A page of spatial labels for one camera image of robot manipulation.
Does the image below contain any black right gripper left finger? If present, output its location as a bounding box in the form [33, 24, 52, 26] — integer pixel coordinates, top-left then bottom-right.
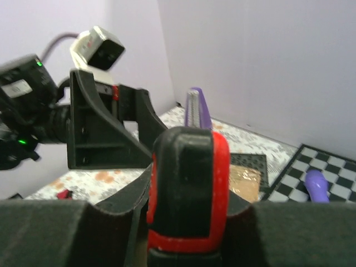
[1, 169, 151, 266]

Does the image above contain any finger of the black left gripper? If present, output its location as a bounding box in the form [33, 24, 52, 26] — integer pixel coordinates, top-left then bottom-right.
[119, 85, 167, 147]

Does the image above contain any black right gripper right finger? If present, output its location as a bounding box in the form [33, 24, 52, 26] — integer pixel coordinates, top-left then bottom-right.
[222, 192, 355, 266]

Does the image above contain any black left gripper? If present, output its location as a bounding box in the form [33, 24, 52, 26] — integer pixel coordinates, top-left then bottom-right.
[47, 70, 151, 169]

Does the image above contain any brown cardboard express box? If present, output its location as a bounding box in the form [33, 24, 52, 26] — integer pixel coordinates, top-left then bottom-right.
[229, 165, 261, 203]

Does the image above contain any red black utility knife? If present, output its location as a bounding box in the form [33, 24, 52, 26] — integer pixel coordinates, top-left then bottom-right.
[146, 127, 230, 266]

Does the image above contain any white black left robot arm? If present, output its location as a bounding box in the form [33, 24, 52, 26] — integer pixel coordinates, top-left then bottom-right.
[1, 55, 166, 170]

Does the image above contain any small red object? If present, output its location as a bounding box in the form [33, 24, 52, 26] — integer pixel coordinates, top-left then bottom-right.
[56, 189, 73, 199]

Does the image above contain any purple capped clear bottle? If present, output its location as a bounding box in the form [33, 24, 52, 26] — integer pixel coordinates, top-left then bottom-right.
[184, 87, 212, 130]

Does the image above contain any grey studded building plate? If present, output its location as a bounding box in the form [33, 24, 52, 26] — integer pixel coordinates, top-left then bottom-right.
[230, 153, 270, 192]

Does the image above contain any purple toy microphone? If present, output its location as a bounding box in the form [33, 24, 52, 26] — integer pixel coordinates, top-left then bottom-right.
[304, 170, 329, 203]

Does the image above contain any black white chessboard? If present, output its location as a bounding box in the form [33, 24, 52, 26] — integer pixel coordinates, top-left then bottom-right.
[261, 145, 355, 203]

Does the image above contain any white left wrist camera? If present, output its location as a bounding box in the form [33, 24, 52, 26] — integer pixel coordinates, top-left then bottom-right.
[70, 26, 125, 85]

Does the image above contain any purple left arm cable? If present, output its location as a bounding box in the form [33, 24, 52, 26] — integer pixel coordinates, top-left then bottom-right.
[40, 32, 80, 62]

